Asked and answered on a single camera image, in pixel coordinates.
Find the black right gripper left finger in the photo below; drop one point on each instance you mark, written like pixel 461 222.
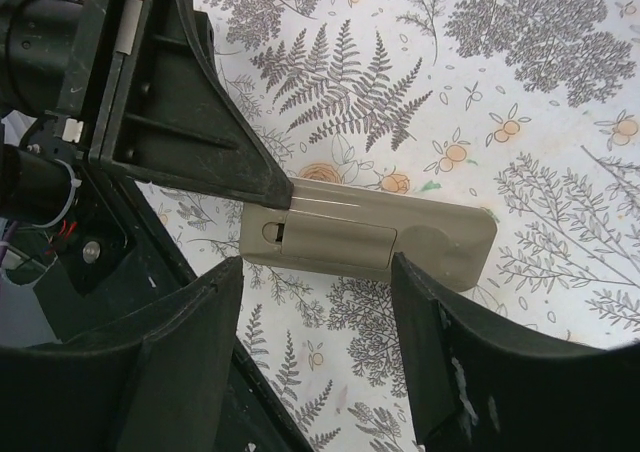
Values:
pixel 64 397

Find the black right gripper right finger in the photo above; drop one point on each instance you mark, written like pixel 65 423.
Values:
pixel 477 381

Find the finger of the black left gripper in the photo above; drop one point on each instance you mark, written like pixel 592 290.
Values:
pixel 165 117

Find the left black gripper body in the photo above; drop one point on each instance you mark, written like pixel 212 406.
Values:
pixel 56 58

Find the beige battery cover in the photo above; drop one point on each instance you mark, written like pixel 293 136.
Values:
pixel 314 240

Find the beige remote control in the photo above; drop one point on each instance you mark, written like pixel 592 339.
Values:
pixel 450 242

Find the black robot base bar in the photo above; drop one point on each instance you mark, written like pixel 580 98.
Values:
pixel 250 407

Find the floral patterned table mat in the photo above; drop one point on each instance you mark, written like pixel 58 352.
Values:
pixel 527 109

